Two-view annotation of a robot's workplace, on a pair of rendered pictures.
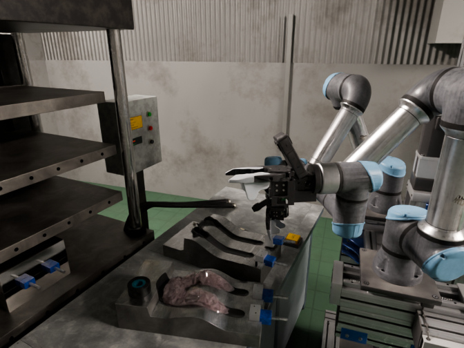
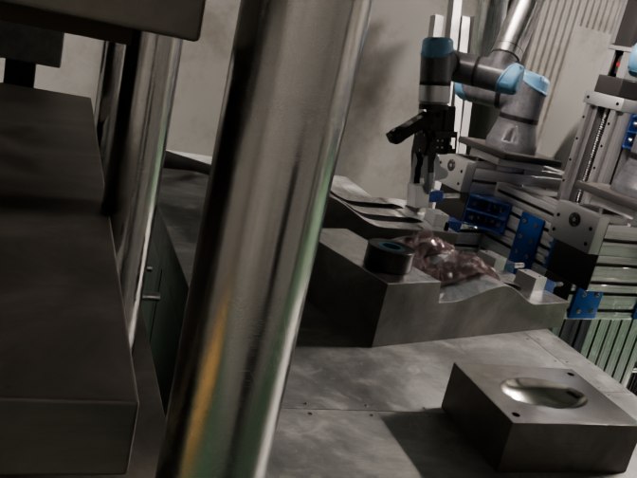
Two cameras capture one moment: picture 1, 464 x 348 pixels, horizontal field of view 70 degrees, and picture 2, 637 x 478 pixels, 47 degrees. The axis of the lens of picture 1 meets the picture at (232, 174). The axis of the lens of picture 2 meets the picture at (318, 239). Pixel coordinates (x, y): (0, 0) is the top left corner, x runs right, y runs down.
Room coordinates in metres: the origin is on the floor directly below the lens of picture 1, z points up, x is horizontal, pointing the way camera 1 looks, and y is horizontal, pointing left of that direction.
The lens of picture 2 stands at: (0.27, 1.29, 1.26)
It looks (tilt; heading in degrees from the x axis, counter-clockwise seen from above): 16 degrees down; 312
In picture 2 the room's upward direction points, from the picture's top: 13 degrees clockwise
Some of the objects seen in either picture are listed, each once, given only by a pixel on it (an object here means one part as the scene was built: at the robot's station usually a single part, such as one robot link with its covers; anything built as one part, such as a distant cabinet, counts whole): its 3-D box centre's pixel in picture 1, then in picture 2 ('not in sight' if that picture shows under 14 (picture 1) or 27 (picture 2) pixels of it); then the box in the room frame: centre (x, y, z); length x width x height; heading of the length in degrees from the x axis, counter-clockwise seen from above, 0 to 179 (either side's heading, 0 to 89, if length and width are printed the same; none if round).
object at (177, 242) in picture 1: (221, 242); (335, 211); (1.34, 0.05, 0.87); 0.50 x 0.26 x 0.14; 63
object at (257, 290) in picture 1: (270, 295); (503, 266); (1.00, -0.14, 0.85); 0.13 x 0.05 x 0.05; 80
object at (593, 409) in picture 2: not in sight; (537, 415); (0.62, 0.39, 0.83); 0.20 x 0.15 x 0.07; 63
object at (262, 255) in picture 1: (271, 261); (452, 225); (1.17, -0.17, 0.89); 0.13 x 0.05 x 0.05; 63
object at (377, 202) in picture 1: (385, 197); (515, 132); (1.37, -0.70, 1.09); 0.15 x 0.15 x 0.10
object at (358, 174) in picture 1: (355, 178); not in sight; (0.74, -0.30, 1.43); 0.11 x 0.08 x 0.09; 97
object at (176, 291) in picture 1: (197, 288); (440, 257); (0.99, 0.13, 0.90); 0.26 x 0.18 x 0.08; 80
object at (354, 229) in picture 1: (346, 210); not in sight; (0.76, -0.29, 1.33); 0.11 x 0.08 x 0.11; 7
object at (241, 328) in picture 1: (196, 298); (435, 279); (0.99, 0.13, 0.85); 0.50 x 0.26 x 0.11; 80
